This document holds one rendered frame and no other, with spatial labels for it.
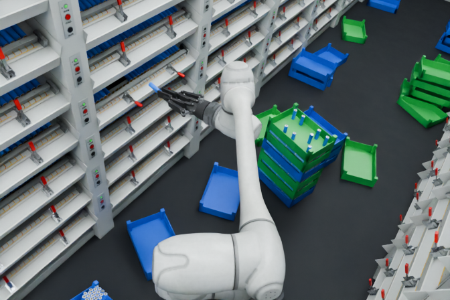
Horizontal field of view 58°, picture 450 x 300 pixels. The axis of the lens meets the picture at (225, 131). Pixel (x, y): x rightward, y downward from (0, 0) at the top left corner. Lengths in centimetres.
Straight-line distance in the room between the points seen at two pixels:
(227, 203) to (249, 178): 113
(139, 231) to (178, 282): 122
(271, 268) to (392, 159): 198
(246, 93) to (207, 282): 59
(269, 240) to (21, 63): 86
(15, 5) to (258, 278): 92
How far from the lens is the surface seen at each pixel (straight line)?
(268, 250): 101
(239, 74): 128
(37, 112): 145
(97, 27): 146
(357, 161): 273
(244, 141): 119
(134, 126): 188
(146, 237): 217
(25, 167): 155
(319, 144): 215
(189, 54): 198
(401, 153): 294
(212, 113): 144
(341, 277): 223
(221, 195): 232
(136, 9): 156
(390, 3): 475
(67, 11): 131
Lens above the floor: 189
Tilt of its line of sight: 45 degrees down
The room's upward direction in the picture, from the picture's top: 9 degrees clockwise
